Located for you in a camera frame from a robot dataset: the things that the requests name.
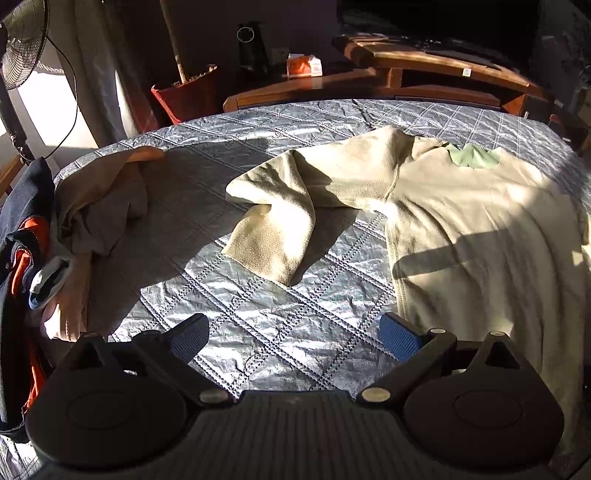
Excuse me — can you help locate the grey blue small garment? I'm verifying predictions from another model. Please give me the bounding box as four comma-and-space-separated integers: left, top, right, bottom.
28, 256, 72, 311

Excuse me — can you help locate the tan garment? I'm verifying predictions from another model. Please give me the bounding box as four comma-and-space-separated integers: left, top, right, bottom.
41, 147, 166, 342

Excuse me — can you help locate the red plant pot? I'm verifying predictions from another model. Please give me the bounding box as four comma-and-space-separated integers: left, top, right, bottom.
151, 65, 219, 124

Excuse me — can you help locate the grey quilted mat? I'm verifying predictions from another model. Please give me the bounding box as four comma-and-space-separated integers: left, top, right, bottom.
0, 98, 591, 480

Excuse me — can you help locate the navy orange jacket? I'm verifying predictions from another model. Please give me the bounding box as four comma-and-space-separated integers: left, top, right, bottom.
0, 157, 58, 444

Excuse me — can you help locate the wooden TV stand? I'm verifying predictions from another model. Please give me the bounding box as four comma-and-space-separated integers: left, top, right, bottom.
333, 33, 550, 116

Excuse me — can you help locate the cream fleece sweater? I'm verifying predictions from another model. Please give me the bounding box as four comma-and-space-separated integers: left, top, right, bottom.
222, 124, 591, 462

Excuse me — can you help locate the black television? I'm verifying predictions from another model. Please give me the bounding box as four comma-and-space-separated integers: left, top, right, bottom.
337, 0, 541, 70

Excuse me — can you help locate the pale curtain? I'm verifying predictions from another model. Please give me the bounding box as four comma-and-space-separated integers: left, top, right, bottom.
46, 0, 160, 148

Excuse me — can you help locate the black standing fan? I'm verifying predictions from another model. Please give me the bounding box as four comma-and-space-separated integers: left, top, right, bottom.
0, 0, 78, 164

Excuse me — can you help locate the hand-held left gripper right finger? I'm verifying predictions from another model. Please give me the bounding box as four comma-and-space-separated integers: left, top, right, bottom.
356, 313, 526, 408

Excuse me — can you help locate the orange tissue box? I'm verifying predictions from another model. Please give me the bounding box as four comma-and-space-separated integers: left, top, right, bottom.
286, 53, 323, 78

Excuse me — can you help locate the black cylindrical device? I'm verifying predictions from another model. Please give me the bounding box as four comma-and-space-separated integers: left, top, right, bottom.
236, 21, 271, 79

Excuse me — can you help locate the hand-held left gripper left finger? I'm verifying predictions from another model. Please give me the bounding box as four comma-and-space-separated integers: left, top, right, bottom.
65, 313, 234, 408

